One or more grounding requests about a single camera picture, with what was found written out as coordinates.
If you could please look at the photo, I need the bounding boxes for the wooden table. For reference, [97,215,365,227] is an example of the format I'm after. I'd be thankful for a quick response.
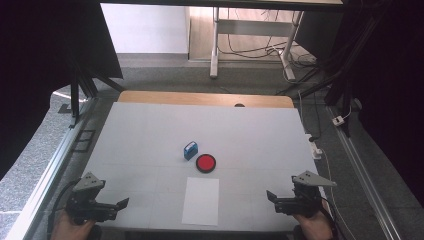
[117,90,295,109]

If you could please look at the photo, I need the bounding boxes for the black metal stand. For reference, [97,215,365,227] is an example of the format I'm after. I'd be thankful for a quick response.
[275,6,363,138]
[64,54,125,130]

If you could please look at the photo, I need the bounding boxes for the black floor bracket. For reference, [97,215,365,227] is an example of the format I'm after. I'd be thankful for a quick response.
[73,129,97,154]

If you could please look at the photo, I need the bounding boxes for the black curtain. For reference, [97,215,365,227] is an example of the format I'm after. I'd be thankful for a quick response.
[346,0,424,208]
[0,0,124,181]

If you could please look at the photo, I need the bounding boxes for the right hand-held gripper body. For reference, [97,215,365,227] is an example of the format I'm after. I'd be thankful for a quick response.
[274,170,338,220]

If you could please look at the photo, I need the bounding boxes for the white paper sheet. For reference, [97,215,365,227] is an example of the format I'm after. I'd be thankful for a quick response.
[181,176,221,227]

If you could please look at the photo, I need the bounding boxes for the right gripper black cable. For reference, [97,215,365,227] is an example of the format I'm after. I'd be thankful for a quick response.
[319,195,340,240]

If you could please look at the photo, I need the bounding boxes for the black cables under desk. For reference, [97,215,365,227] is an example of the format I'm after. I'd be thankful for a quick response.
[218,9,318,69]

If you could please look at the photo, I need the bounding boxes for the person's left hand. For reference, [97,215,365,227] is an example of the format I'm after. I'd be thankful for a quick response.
[49,209,97,240]

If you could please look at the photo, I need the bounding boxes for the white desk frame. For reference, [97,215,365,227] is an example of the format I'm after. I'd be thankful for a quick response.
[209,6,305,82]

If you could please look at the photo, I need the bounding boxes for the white power cable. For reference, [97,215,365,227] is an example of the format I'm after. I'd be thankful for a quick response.
[320,151,358,240]

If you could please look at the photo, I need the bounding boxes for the white table mat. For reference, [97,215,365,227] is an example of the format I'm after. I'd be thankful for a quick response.
[77,101,336,233]

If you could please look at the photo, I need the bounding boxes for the round red ink pad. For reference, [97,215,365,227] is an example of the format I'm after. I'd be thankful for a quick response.
[195,153,217,174]

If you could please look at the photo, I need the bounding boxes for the blue stamp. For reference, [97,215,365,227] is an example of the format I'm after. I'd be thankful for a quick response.
[183,140,199,162]

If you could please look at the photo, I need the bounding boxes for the aluminium rail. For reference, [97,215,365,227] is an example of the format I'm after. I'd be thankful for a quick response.
[325,105,403,240]
[4,97,99,240]

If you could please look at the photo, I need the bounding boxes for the white power strip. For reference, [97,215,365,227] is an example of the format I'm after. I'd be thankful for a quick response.
[305,133,324,161]

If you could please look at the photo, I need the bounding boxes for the person's right hand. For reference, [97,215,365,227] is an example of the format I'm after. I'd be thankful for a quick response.
[292,199,334,240]

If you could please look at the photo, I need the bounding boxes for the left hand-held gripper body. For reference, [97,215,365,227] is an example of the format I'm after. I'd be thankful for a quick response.
[65,171,118,225]

